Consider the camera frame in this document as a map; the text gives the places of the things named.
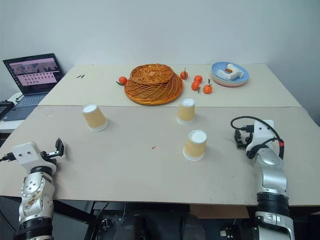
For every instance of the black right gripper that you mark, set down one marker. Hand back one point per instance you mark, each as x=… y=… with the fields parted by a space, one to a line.
x=248 y=138

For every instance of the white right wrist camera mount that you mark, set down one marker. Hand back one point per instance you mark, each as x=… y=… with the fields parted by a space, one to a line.
x=262 y=136

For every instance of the small dark green leaves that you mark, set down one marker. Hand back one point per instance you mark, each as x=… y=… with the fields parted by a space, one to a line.
x=80 y=76

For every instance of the green plastic plate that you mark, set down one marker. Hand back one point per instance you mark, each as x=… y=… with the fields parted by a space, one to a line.
x=230 y=85

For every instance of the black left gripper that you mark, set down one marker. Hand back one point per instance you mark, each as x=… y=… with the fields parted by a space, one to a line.
x=48 y=155

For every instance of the white and orange peeler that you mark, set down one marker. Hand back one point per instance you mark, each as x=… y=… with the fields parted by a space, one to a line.
x=231 y=72

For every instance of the orange wicker basket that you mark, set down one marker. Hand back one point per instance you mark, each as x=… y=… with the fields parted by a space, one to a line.
x=153 y=83

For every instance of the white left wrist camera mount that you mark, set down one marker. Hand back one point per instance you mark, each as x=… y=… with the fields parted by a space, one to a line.
x=26 y=155

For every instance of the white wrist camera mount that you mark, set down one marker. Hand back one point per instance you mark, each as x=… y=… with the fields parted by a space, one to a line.
x=262 y=136
x=26 y=155

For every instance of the small orange mandarin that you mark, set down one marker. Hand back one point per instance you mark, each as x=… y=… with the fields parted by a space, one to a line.
x=184 y=74
x=207 y=89
x=198 y=78
x=122 y=80
x=195 y=86

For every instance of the black table frame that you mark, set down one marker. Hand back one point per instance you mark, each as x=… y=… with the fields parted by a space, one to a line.
x=95 y=217

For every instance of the dark open laptop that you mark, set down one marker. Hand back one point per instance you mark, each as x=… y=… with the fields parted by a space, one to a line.
x=31 y=80

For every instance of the dark rounded shape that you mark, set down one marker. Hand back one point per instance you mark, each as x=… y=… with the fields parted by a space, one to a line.
x=193 y=226
x=133 y=227

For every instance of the tan ribbed paper cup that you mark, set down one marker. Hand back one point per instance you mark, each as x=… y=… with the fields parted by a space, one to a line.
x=195 y=147
x=94 y=118
x=186 y=112

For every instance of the black electronic device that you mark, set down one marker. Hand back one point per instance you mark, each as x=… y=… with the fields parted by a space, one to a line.
x=5 y=108

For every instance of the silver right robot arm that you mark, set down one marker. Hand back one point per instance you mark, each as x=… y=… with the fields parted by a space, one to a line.
x=272 y=180

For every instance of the pink plastic plate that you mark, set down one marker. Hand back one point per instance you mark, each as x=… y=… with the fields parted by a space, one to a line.
x=220 y=81

